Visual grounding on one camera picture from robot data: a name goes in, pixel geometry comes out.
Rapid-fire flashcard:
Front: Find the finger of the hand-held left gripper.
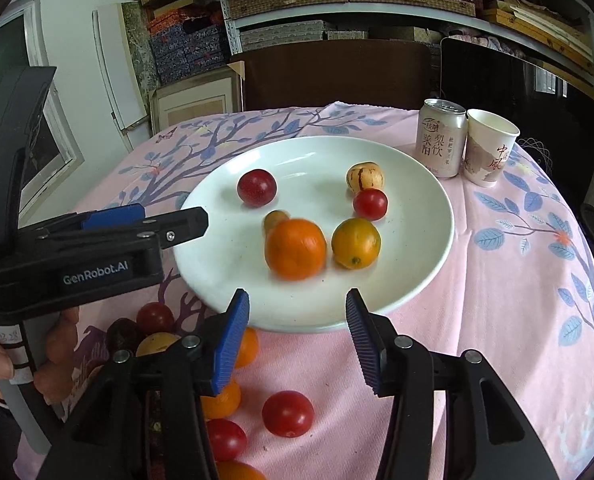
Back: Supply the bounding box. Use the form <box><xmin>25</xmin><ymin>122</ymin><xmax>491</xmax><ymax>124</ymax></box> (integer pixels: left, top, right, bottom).
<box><xmin>24</xmin><ymin>206</ymin><xmax>209</xmax><ymax>251</ymax></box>
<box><xmin>19</xmin><ymin>204</ymin><xmax>148</xmax><ymax>234</ymax></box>

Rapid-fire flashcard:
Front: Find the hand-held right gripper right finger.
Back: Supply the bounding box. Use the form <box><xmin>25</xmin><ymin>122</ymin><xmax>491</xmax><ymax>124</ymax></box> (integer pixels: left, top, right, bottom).
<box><xmin>345</xmin><ymin>288</ymin><xmax>560</xmax><ymax>480</ymax></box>

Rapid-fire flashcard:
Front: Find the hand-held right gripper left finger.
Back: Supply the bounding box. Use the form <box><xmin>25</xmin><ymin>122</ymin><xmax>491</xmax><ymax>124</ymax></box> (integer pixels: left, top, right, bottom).
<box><xmin>37</xmin><ymin>287</ymin><xmax>252</xmax><ymax>480</ymax></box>

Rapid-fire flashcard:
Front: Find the orange cherry tomato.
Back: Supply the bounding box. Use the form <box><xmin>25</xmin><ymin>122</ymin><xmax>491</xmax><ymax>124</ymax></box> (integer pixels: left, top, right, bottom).
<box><xmin>216</xmin><ymin>460</ymin><xmax>268</xmax><ymax>480</ymax></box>
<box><xmin>331</xmin><ymin>217</ymin><xmax>382</xmax><ymax>270</ymax></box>
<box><xmin>234</xmin><ymin>326</ymin><xmax>260</xmax><ymax>370</ymax></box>
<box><xmin>200</xmin><ymin>380</ymin><xmax>242</xmax><ymax>420</ymax></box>

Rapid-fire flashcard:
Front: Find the white plate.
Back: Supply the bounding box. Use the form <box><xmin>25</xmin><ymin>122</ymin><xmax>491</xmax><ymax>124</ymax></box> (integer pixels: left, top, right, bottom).
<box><xmin>173</xmin><ymin>135</ymin><xmax>454</xmax><ymax>335</ymax></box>

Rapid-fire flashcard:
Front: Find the dark purple passion fruit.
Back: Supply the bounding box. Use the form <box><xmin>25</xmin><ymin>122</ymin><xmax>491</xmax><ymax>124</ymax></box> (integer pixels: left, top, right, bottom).
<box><xmin>106</xmin><ymin>317</ymin><xmax>142</xmax><ymax>356</ymax></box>

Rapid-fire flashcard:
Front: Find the yellow passion fruit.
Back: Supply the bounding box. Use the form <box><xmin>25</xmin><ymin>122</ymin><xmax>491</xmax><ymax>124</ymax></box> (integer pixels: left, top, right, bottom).
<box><xmin>136</xmin><ymin>332</ymin><xmax>180</xmax><ymax>357</ymax></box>

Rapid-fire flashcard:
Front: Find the red cherry tomato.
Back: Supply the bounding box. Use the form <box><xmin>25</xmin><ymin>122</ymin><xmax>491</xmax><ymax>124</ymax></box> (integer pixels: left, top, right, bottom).
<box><xmin>206</xmin><ymin>418</ymin><xmax>248</xmax><ymax>462</ymax></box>
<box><xmin>237</xmin><ymin>169</ymin><xmax>278</xmax><ymax>207</ymax></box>
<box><xmin>136</xmin><ymin>302</ymin><xmax>176</xmax><ymax>336</ymax></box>
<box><xmin>262</xmin><ymin>391</ymin><xmax>315</xmax><ymax>438</ymax></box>
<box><xmin>353</xmin><ymin>189</ymin><xmax>389</xmax><ymax>222</ymax></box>

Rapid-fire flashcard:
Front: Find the large orange tangerine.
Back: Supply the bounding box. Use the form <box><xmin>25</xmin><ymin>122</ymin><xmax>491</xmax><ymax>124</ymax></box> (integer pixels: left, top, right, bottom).
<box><xmin>264</xmin><ymin>218</ymin><xmax>328</xmax><ymax>282</ymax></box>

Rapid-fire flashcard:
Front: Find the person's left hand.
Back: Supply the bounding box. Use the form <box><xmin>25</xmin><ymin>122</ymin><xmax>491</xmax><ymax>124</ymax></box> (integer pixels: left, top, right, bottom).
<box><xmin>0</xmin><ymin>307</ymin><xmax>82</xmax><ymax>407</ymax></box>

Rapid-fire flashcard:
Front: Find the small olive brown fruit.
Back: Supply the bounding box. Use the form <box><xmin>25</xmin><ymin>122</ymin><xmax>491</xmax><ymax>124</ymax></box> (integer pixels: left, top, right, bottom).
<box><xmin>263</xmin><ymin>210</ymin><xmax>292</xmax><ymax>238</ymax></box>

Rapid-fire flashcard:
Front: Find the pink printed tablecloth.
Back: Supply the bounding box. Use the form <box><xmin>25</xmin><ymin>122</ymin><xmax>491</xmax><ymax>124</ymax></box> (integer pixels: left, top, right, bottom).
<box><xmin>14</xmin><ymin>101</ymin><xmax>594</xmax><ymax>480</ymax></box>

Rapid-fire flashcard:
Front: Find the framed picture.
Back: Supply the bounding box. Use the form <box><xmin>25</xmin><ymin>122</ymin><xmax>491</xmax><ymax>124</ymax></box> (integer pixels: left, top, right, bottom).
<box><xmin>149</xmin><ymin>72</ymin><xmax>242</xmax><ymax>136</ymax></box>

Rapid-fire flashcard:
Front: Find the white leaning canvas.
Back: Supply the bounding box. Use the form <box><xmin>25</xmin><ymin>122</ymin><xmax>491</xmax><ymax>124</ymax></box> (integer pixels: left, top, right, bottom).
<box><xmin>93</xmin><ymin>2</ymin><xmax>150</xmax><ymax>151</ymax></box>

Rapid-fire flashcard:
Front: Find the striped pepino melon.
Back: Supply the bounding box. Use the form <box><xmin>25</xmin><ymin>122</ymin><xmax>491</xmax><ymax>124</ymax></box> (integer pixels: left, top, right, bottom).
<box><xmin>346</xmin><ymin>161</ymin><xmax>385</xmax><ymax>193</ymax></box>

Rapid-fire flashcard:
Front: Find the stack of blue patterned boxes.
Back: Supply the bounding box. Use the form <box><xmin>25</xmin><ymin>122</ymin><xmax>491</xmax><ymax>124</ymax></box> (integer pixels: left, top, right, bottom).
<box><xmin>147</xmin><ymin>12</ymin><xmax>230</xmax><ymax>83</ymax></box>

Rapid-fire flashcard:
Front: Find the brown chair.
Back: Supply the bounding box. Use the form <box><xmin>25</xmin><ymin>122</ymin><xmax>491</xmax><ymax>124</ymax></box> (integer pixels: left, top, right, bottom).
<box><xmin>227</xmin><ymin>39</ymin><xmax>440</xmax><ymax>112</ymax></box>

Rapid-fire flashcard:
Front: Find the pale drink can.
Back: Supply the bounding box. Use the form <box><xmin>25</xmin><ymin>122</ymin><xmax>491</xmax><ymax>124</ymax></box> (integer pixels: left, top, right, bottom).
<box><xmin>415</xmin><ymin>98</ymin><xmax>468</xmax><ymax>179</ymax></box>

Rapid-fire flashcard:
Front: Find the row of grey patterned boxes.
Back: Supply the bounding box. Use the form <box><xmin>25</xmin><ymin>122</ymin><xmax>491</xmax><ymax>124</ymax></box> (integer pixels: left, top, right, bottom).
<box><xmin>239</xmin><ymin>20</ymin><xmax>368</xmax><ymax>52</ymax></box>

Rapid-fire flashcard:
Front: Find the printed paper cup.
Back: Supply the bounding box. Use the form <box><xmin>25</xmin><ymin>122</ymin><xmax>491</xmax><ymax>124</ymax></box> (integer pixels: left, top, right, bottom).
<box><xmin>464</xmin><ymin>108</ymin><xmax>520</xmax><ymax>188</ymax></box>

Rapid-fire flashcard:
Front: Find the white metal shelving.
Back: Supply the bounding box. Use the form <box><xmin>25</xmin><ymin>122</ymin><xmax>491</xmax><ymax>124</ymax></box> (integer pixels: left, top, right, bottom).
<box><xmin>212</xmin><ymin>0</ymin><xmax>594</xmax><ymax>91</ymax></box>

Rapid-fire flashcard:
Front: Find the black glossy panel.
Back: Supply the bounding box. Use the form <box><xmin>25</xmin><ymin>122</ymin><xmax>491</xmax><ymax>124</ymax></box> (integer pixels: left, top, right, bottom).
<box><xmin>439</xmin><ymin>36</ymin><xmax>594</xmax><ymax>201</ymax></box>

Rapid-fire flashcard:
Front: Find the stack of yellow wooden frames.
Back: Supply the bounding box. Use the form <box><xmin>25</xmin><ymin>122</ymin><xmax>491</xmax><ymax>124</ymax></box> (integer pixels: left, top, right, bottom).
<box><xmin>482</xmin><ymin>0</ymin><xmax>594</xmax><ymax>77</ymax></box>

